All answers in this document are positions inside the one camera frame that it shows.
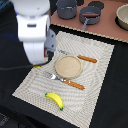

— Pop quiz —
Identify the round wooden plate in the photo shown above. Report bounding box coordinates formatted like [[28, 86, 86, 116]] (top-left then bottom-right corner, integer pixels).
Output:
[[55, 55, 83, 79]]

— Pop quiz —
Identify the pink toy stove top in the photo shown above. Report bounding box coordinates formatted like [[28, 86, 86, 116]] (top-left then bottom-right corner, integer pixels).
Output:
[[51, 0, 128, 42]]

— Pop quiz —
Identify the fork with wooden handle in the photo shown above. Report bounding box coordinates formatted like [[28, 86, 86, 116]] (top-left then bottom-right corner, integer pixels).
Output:
[[43, 71, 85, 90]]

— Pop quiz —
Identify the yellow toy banana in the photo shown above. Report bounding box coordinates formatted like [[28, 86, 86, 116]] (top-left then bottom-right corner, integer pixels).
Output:
[[45, 92, 63, 110]]

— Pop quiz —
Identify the knife with wooden handle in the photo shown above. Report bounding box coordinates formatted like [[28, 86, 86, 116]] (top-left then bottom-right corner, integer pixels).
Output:
[[58, 50, 97, 63]]

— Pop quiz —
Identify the white woven placemat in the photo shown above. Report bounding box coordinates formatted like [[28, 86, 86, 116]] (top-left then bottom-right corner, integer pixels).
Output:
[[13, 31, 114, 128]]

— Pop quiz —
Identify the large grey pot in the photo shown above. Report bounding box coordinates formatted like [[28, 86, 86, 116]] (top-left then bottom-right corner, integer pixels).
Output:
[[56, 0, 77, 19]]

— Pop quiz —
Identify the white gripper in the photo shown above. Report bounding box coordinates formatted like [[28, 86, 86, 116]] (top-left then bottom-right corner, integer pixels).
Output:
[[17, 14, 56, 65]]

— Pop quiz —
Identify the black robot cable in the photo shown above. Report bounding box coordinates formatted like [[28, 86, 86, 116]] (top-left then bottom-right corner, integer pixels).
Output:
[[0, 64, 34, 72]]

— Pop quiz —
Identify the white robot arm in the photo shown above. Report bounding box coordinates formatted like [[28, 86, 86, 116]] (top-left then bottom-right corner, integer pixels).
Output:
[[10, 0, 56, 65]]

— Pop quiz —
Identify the white toy sink bowl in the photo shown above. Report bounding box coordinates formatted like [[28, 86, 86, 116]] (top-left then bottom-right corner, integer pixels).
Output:
[[116, 4, 128, 30]]

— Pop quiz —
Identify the yellow toy butter box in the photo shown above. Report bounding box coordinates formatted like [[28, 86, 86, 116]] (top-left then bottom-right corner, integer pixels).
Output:
[[32, 63, 43, 69]]

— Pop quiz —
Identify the small grey saucepan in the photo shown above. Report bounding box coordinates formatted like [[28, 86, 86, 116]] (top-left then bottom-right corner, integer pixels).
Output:
[[79, 6, 101, 30]]

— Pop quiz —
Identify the brown toy sausage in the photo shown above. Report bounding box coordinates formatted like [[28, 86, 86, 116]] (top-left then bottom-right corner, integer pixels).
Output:
[[82, 13, 99, 17]]

